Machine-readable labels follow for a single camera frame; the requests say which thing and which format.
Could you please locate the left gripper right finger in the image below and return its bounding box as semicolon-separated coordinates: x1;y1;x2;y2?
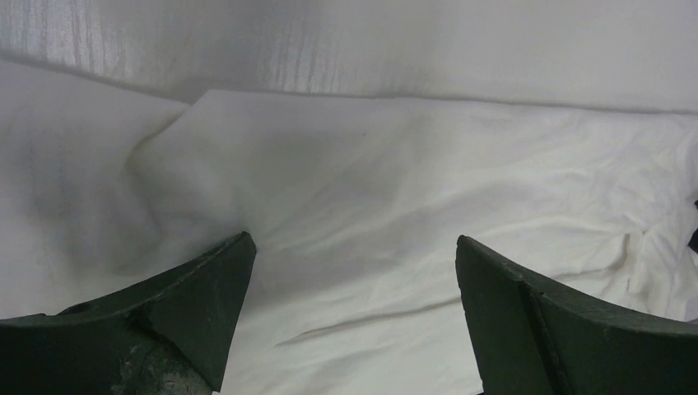
455;236;697;394

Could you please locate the white t-shirt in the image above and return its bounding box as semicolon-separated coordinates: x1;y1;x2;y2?
1;62;697;394

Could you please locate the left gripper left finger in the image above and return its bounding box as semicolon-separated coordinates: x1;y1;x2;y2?
1;232;257;394

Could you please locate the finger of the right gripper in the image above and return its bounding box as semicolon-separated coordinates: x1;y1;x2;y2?
687;228;698;253

